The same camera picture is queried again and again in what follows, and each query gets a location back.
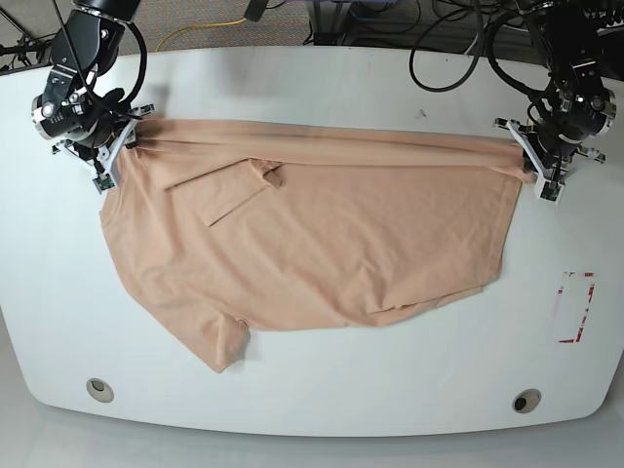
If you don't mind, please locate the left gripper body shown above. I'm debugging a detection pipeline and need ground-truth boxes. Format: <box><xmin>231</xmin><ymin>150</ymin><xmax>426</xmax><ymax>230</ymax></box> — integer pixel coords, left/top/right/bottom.
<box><xmin>530</xmin><ymin>62</ymin><xmax>617</xmax><ymax>145</ymax></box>

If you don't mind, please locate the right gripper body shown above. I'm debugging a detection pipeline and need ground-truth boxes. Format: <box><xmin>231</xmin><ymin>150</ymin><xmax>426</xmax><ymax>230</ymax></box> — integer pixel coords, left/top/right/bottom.
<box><xmin>31</xmin><ymin>67</ymin><xmax>131</xmax><ymax>148</ymax></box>

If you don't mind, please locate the peach T-shirt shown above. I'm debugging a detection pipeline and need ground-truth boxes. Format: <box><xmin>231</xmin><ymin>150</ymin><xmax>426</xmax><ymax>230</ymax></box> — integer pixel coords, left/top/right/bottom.
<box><xmin>100</xmin><ymin>119</ymin><xmax>530</xmax><ymax>371</ymax></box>

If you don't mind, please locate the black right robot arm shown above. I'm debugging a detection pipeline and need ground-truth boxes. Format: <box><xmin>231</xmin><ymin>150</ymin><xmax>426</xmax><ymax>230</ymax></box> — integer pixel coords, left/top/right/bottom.
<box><xmin>31</xmin><ymin>0</ymin><xmax>147</xmax><ymax>148</ymax></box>

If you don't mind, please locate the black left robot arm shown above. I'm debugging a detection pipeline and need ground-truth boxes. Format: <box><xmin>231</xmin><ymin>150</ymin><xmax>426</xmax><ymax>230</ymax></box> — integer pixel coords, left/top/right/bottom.
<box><xmin>517</xmin><ymin>1</ymin><xmax>616</xmax><ymax>160</ymax></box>

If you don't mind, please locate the red tape rectangle marking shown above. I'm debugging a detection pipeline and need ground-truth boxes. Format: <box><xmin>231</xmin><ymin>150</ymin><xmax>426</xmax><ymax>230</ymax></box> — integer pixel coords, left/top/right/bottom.
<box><xmin>553</xmin><ymin>272</ymin><xmax>597</xmax><ymax>344</ymax></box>

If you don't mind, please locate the left table grommet hole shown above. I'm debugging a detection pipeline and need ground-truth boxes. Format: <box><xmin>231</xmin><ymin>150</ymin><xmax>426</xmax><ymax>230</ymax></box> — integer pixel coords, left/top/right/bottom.
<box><xmin>86</xmin><ymin>378</ymin><xmax>114</xmax><ymax>404</ymax></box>

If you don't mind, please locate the table grommet hole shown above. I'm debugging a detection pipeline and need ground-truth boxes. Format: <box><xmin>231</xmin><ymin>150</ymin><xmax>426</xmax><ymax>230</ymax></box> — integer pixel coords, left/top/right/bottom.
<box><xmin>86</xmin><ymin>378</ymin><xmax>114</xmax><ymax>404</ymax></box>
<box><xmin>512</xmin><ymin>389</ymin><xmax>542</xmax><ymax>414</ymax></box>

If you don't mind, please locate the right table grommet hole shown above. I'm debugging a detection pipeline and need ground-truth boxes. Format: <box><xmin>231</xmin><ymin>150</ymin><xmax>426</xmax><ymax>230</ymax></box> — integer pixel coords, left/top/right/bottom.
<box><xmin>512</xmin><ymin>389</ymin><xmax>542</xmax><ymax>414</ymax></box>

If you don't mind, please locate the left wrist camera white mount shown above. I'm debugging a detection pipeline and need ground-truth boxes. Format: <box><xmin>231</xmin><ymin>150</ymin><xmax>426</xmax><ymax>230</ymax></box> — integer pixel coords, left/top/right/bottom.
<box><xmin>493</xmin><ymin>118</ymin><xmax>606</xmax><ymax>204</ymax></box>

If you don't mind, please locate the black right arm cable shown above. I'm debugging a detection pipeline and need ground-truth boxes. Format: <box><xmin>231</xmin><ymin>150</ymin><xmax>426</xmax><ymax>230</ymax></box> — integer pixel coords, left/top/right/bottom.
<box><xmin>121</xmin><ymin>21</ymin><xmax>150</xmax><ymax>111</ymax></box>

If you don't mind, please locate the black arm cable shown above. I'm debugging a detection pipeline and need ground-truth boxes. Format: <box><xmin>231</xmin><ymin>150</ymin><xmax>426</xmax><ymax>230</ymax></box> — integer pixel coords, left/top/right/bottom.
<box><xmin>408</xmin><ymin>0</ymin><xmax>552</xmax><ymax>98</ymax></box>
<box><xmin>121</xmin><ymin>21</ymin><xmax>150</xmax><ymax>111</ymax></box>

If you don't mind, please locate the yellow cable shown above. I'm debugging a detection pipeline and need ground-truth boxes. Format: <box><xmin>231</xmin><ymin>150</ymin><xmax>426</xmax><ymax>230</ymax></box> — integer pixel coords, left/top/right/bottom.
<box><xmin>155</xmin><ymin>16</ymin><xmax>251</xmax><ymax>53</ymax></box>

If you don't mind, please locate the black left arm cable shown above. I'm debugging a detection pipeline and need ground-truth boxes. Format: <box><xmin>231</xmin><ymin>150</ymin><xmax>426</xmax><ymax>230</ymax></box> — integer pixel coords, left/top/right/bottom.
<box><xmin>408</xmin><ymin>0</ymin><xmax>552</xmax><ymax>98</ymax></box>

